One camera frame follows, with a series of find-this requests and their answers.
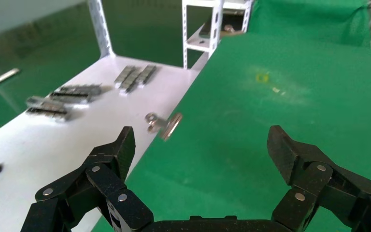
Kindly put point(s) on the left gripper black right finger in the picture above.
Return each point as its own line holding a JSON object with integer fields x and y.
{"x": 313, "y": 179}

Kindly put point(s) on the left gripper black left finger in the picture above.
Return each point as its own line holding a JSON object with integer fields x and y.
{"x": 108, "y": 189}

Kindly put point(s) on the green table cloth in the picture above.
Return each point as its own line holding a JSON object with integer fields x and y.
{"x": 236, "y": 144}

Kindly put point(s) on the silver binder clip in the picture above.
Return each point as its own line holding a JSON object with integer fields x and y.
{"x": 229, "y": 28}
{"x": 169, "y": 126}

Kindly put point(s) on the ridged grey metal strip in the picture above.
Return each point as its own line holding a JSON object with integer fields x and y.
{"x": 124, "y": 76}
{"x": 132, "y": 81}
{"x": 147, "y": 75}

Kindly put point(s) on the white metal storage rack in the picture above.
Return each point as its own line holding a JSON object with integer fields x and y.
{"x": 198, "y": 40}

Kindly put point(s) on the white metal frame bar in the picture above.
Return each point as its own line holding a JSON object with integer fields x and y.
{"x": 0, "y": 80}

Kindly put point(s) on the white perforated rack post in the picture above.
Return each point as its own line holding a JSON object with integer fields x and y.
{"x": 217, "y": 32}
{"x": 100, "y": 28}

